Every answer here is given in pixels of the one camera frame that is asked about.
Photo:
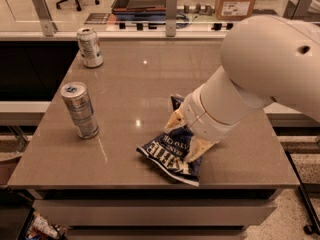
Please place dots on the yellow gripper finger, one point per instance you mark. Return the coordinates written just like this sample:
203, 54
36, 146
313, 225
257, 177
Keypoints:
175, 121
197, 147

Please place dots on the blue Kettle chip bag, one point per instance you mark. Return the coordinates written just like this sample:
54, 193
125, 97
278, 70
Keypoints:
168, 150

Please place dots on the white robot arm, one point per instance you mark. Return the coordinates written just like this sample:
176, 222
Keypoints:
264, 59

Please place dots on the silver blue energy drink can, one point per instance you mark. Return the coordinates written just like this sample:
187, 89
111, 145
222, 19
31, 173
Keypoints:
77, 100

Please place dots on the white green 7up can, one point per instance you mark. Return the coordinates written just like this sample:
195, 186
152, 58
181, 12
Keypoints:
88, 43

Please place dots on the cardboard box with label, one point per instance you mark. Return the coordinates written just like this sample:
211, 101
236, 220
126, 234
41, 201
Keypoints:
233, 9

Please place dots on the bin with trash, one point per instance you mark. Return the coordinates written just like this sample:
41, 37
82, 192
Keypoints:
38, 227

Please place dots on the middle metal glass bracket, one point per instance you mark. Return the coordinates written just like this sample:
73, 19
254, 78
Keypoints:
171, 10

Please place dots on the metal glass bracket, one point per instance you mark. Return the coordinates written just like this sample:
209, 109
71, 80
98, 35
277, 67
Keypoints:
47, 24
171, 10
297, 9

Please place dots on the right metal glass bracket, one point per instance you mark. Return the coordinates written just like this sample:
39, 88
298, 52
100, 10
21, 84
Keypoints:
297, 9

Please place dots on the left metal glass bracket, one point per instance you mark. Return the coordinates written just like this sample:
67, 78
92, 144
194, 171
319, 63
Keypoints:
47, 24

